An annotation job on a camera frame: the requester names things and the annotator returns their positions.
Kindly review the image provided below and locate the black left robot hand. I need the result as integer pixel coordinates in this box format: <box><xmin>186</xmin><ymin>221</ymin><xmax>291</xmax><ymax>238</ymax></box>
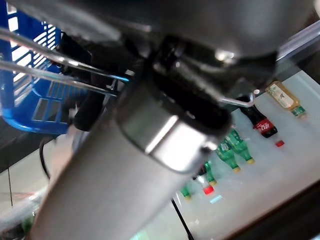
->
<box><xmin>7</xmin><ymin>0</ymin><xmax>313</xmax><ymax>240</ymax></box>

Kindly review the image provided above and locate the blue plastic shopping basket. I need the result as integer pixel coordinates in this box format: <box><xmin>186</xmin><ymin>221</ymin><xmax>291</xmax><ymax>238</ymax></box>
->
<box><xmin>0</xmin><ymin>0</ymin><xmax>261</xmax><ymax>136</ymax></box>

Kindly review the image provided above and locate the Coca-Cola bottle red cap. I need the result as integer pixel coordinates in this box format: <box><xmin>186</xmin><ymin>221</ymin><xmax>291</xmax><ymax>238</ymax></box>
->
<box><xmin>193</xmin><ymin>169</ymin><xmax>216</xmax><ymax>196</ymax></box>
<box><xmin>238</xmin><ymin>96</ymin><xmax>286</xmax><ymax>148</ymax></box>

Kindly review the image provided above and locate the yellow tea bottle green cap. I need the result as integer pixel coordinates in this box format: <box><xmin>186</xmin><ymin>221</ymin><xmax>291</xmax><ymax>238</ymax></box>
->
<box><xmin>266</xmin><ymin>80</ymin><xmax>308</xmax><ymax>119</ymax></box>

